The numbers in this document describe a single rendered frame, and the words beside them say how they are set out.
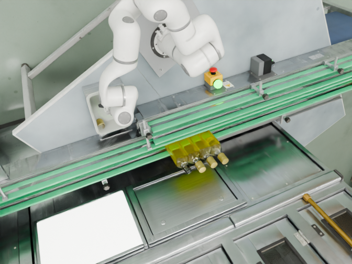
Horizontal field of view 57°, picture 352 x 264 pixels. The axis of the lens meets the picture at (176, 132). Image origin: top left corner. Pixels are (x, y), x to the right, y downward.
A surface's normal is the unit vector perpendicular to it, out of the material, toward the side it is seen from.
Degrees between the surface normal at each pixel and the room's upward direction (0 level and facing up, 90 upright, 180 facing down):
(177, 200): 90
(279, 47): 0
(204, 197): 90
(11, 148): 90
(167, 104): 90
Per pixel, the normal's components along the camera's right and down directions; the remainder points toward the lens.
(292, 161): -0.09, -0.76
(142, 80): 0.39, 0.56
